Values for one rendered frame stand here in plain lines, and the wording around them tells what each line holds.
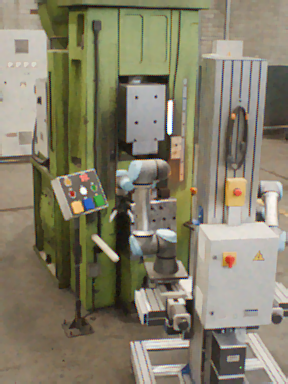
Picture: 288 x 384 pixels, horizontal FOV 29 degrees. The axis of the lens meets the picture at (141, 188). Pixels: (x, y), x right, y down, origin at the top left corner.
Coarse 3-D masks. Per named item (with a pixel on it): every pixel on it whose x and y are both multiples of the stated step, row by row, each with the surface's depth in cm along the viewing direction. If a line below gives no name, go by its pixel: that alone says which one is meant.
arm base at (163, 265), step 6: (156, 258) 314; (162, 258) 310; (168, 258) 310; (174, 258) 312; (156, 264) 313; (162, 264) 311; (168, 264) 310; (174, 264) 313; (156, 270) 313; (162, 270) 310; (168, 270) 310; (174, 270) 312
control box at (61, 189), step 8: (72, 176) 369; (80, 176) 374; (88, 176) 379; (96, 176) 384; (56, 184) 362; (64, 184) 363; (72, 184) 367; (80, 184) 372; (88, 184) 377; (96, 184) 382; (56, 192) 364; (64, 192) 361; (80, 192) 370; (88, 192) 374; (96, 192) 379; (64, 200) 360; (72, 200) 363; (80, 200) 368; (104, 200) 382; (64, 208) 362; (96, 208) 375; (64, 216) 364; (72, 216) 359
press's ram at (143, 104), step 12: (120, 84) 394; (132, 84) 395; (144, 84) 396; (156, 84) 398; (120, 96) 394; (132, 96) 385; (144, 96) 389; (156, 96) 393; (120, 108) 396; (132, 108) 387; (144, 108) 391; (156, 108) 395; (120, 120) 399; (132, 120) 390; (144, 120) 394; (156, 120) 398; (120, 132) 401; (132, 132) 392; (144, 132) 396; (156, 132) 400
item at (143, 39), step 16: (128, 16) 384; (144, 16) 387; (160, 16) 393; (128, 32) 387; (144, 32) 391; (160, 32) 396; (128, 48) 390; (144, 48) 394; (160, 48) 400; (128, 64) 392; (144, 64) 397; (160, 64) 402
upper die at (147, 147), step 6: (120, 144) 417; (126, 144) 406; (132, 144) 395; (138, 144) 397; (144, 144) 399; (150, 144) 401; (156, 144) 403; (126, 150) 407; (132, 150) 397; (138, 150) 398; (144, 150) 400; (150, 150) 402; (156, 150) 404
